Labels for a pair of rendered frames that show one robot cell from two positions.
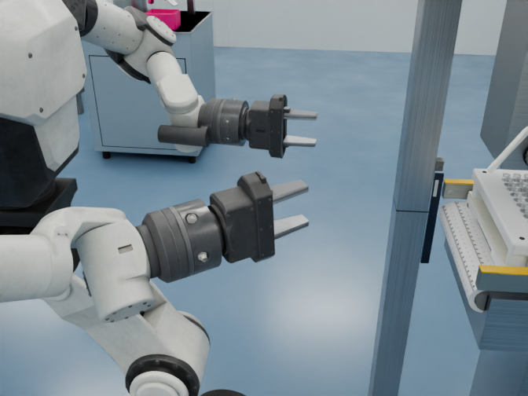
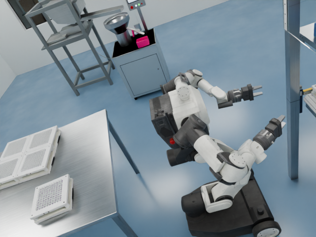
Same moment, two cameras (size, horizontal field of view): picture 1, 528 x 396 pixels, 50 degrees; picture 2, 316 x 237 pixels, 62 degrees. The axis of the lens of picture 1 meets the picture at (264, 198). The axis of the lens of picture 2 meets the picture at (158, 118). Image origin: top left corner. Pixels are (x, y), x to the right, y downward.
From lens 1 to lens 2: 0.93 m
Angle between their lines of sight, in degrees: 9
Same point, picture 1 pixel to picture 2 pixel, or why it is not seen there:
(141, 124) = (146, 82)
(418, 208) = (296, 99)
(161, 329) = not seen: hidden behind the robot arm
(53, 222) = (246, 148)
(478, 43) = not seen: outside the picture
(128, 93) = (138, 74)
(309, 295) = (241, 124)
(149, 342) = not seen: hidden behind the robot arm
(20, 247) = (249, 156)
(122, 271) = (259, 152)
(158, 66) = (203, 85)
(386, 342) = (293, 136)
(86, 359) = (183, 172)
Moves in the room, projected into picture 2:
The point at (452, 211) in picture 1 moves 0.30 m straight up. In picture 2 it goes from (308, 98) to (310, 57)
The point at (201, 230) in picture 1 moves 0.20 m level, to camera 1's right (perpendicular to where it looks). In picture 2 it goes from (270, 137) to (309, 122)
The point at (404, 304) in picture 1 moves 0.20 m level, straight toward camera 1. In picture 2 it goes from (296, 125) to (304, 146)
